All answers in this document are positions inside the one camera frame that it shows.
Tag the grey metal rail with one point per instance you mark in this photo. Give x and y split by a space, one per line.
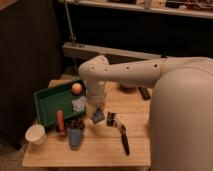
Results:
86 52

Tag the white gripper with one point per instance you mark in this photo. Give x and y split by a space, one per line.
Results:
96 96

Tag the white paper cup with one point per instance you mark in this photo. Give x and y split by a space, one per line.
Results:
36 134

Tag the dark grape bunch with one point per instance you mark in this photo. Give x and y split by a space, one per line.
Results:
75 124

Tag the green plastic tray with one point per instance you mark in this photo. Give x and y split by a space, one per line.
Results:
49 101

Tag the black handled brush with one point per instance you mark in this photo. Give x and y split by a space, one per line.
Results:
113 121

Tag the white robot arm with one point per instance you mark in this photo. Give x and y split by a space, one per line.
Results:
181 107

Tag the blue sponge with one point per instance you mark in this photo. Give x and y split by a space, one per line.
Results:
98 116

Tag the black rectangular block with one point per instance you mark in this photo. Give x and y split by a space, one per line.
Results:
144 93

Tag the orange carrot toy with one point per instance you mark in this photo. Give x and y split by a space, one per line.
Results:
60 120

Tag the orange peach fruit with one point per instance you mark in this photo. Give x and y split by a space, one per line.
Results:
76 88

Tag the blue plastic cup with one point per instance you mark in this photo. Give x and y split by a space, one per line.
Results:
75 137

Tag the crumpled clear plastic wrap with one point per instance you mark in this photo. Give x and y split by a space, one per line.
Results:
79 104

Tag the purple bowl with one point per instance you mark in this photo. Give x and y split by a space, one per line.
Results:
127 86

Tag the metal pole stand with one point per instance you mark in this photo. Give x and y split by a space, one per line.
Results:
72 37

